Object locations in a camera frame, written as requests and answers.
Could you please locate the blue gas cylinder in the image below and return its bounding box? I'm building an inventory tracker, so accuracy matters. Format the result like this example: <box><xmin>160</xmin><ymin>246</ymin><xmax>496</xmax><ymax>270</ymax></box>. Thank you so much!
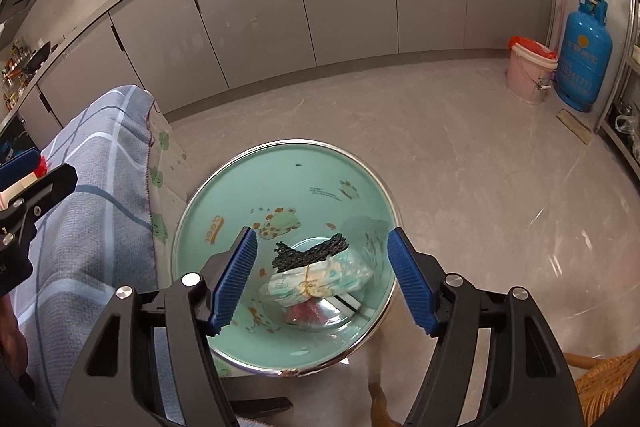
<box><xmin>556</xmin><ymin>0</ymin><xmax>614</xmax><ymax>112</ymax></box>

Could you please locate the red and cream wrapper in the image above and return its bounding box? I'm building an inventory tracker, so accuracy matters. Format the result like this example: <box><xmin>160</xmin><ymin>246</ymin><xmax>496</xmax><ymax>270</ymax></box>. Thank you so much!
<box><xmin>0</xmin><ymin>159</ymin><xmax>51</xmax><ymax>210</ymax></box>

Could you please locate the black wok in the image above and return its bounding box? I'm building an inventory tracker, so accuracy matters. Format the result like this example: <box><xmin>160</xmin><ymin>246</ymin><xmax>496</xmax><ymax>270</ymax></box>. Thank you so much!
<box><xmin>20</xmin><ymin>41</ymin><xmax>53</xmax><ymax>75</ymax></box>

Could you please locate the black mesh net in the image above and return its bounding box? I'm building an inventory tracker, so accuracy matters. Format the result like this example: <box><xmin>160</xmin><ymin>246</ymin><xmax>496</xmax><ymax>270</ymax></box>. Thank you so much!
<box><xmin>271</xmin><ymin>233</ymin><xmax>351</xmax><ymax>274</ymax></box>

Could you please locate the person's left forearm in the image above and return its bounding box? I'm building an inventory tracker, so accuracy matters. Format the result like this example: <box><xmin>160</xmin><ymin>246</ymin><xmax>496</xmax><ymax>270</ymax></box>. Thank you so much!
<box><xmin>0</xmin><ymin>294</ymin><xmax>26</xmax><ymax>380</ymax></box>

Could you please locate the pinkish red wrapper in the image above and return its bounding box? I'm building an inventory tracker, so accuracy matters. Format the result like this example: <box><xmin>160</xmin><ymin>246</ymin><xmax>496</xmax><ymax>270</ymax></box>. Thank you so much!
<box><xmin>285</xmin><ymin>299</ymin><xmax>326</xmax><ymax>325</ymax></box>

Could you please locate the metal shelf rack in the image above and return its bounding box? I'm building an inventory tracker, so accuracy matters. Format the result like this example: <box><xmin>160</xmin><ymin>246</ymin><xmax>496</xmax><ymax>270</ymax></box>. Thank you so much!
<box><xmin>595</xmin><ymin>0</ymin><xmax>640</xmax><ymax>188</ymax></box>

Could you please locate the pink plastic bucket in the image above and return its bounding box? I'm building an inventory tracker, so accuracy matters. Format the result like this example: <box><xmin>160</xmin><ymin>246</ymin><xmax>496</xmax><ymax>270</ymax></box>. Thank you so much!
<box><xmin>505</xmin><ymin>36</ymin><xmax>559</xmax><ymax>106</ymax></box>

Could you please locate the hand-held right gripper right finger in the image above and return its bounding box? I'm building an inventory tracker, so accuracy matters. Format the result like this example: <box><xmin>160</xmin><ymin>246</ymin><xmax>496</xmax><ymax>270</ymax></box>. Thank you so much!
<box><xmin>387</xmin><ymin>227</ymin><xmax>588</xmax><ymax>427</ymax></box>

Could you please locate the wicker chair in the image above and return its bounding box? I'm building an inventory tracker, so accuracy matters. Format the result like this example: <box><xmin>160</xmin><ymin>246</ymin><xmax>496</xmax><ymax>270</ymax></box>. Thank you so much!
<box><xmin>562</xmin><ymin>347</ymin><xmax>640</xmax><ymax>427</ymax></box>

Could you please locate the clear plastic wrapper bundle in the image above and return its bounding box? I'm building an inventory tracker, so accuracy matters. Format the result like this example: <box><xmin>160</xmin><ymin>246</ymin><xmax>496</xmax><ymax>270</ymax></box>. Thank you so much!
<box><xmin>264</xmin><ymin>217</ymin><xmax>393</xmax><ymax>310</ymax></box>

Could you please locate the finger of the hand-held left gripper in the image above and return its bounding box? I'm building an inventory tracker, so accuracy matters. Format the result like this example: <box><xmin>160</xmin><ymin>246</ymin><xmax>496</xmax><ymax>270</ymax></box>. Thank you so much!
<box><xmin>0</xmin><ymin>163</ymin><xmax>79</xmax><ymax>253</ymax></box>
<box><xmin>0</xmin><ymin>148</ymin><xmax>42</xmax><ymax>190</ymax></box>

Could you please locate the green enamel basin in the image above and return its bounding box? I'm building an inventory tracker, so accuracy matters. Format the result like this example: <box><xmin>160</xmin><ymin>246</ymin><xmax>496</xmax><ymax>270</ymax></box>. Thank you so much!
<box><xmin>171</xmin><ymin>139</ymin><xmax>401</xmax><ymax>380</ymax></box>

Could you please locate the spice rack with bottles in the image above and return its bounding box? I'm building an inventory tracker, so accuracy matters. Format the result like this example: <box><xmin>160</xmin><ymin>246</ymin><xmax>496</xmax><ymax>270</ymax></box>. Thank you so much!
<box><xmin>0</xmin><ymin>38</ymin><xmax>31</xmax><ymax>108</ymax></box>

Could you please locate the orange plastic bag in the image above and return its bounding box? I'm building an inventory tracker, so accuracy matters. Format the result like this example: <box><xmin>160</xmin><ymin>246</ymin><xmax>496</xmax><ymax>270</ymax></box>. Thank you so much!
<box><xmin>508</xmin><ymin>36</ymin><xmax>557</xmax><ymax>60</ymax></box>

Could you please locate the blue checked blanket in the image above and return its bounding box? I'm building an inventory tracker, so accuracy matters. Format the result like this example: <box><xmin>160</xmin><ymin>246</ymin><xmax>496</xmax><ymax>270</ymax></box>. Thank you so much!
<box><xmin>10</xmin><ymin>84</ymin><xmax>161</xmax><ymax>427</ymax></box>

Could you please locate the clear plastic bag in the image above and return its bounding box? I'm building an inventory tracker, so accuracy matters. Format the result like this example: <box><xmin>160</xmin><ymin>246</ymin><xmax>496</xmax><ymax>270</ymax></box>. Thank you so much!
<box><xmin>614</xmin><ymin>112</ymin><xmax>640</xmax><ymax>158</ymax></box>

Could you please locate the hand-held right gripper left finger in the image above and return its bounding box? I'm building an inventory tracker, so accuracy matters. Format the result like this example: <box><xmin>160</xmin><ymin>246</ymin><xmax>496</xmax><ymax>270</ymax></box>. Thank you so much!
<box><xmin>52</xmin><ymin>226</ymin><xmax>258</xmax><ymax>427</ymax></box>

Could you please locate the cardboard piece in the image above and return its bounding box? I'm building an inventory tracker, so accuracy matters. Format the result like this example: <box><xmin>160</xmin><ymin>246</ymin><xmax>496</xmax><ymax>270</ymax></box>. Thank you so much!
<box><xmin>556</xmin><ymin>109</ymin><xmax>593</xmax><ymax>146</ymax></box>

